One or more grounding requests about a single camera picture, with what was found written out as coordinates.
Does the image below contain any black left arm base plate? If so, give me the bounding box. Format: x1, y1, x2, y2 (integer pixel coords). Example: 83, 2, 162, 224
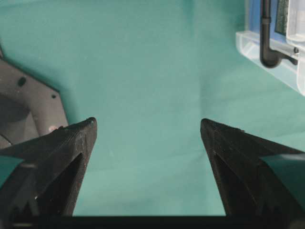
0, 55, 68, 148

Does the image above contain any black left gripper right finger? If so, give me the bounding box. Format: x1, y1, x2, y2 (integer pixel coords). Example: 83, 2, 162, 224
200, 118, 305, 222

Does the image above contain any black case latch handle left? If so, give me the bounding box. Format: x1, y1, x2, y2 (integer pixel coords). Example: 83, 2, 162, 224
260, 0, 298, 68

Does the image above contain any blue liner sheet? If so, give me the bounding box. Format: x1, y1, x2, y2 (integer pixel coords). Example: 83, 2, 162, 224
246, 0, 289, 42

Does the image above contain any clear plastic storage case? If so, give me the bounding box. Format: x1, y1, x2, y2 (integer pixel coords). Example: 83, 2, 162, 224
236, 0, 305, 95

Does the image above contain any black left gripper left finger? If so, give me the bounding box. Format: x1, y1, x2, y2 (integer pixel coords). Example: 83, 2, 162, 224
0, 117, 97, 222

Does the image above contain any green table cloth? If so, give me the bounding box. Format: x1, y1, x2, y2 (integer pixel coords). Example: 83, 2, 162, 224
0, 0, 305, 216

